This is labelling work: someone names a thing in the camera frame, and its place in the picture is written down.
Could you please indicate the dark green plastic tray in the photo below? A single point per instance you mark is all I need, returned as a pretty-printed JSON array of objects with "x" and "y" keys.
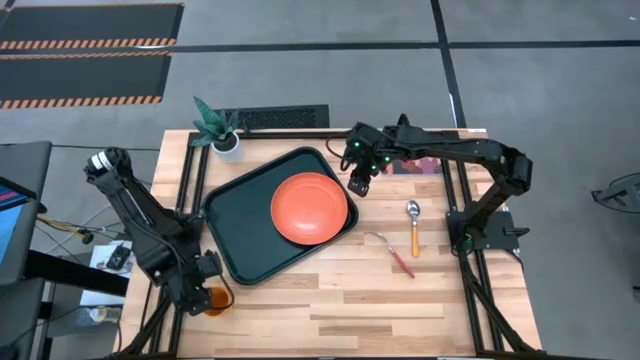
[{"x": 240, "y": 225}]

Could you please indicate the black hazard-striped floor mat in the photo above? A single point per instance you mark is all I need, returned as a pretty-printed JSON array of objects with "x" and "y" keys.
[
  {"x": 90, "y": 22},
  {"x": 80, "y": 75}
]

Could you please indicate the black aluminium table frame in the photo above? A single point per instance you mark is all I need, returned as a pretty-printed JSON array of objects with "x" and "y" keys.
[{"x": 280, "y": 134}]

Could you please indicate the colourful printed card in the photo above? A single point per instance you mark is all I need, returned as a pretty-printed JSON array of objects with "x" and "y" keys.
[{"x": 415, "y": 166}]

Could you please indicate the small black handheld device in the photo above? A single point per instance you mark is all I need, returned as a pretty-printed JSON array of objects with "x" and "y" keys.
[{"x": 118, "y": 257}]

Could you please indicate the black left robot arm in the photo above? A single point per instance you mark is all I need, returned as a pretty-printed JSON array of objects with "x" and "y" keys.
[{"x": 125, "y": 200}]

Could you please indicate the white plant pot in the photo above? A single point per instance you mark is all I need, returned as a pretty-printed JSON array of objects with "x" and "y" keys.
[{"x": 227, "y": 152}]

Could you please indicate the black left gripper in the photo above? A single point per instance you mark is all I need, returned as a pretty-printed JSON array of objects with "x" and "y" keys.
[{"x": 192, "y": 292}]

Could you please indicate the black side desk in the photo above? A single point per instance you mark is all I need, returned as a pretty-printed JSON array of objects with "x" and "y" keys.
[{"x": 75, "y": 272}]

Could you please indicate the clear plastic bottle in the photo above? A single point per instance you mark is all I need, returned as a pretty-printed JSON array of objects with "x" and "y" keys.
[{"x": 105, "y": 314}]

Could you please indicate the orange plastic cup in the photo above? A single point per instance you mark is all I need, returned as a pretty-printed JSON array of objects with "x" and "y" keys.
[{"x": 220, "y": 300}]

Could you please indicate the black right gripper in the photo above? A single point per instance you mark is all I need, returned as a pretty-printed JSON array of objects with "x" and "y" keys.
[{"x": 370, "y": 150}]

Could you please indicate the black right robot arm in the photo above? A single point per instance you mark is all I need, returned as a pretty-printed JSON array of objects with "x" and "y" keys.
[{"x": 475, "y": 150}]

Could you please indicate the green artificial plant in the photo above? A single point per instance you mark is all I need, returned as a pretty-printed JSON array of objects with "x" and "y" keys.
[{"x": 212, "y": 125}]

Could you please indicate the white paper sheet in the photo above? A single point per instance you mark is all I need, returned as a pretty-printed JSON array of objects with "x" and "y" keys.
[{"x": 102, "y": 295}]

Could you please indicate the dark grey laptop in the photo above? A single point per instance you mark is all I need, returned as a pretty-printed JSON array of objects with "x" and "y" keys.
[{"x": 20, "y": 165}]

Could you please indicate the black floor vent grille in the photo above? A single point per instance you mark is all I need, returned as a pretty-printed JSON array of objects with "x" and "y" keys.
[{"x": 280, "y": 117}]

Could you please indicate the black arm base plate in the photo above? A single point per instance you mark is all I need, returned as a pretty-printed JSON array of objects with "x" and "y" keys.
[{"x": 500, "y": 232}]

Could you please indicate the orange round plate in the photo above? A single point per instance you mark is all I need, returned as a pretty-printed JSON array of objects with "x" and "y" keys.
[{"x": 310, "y": 207}]

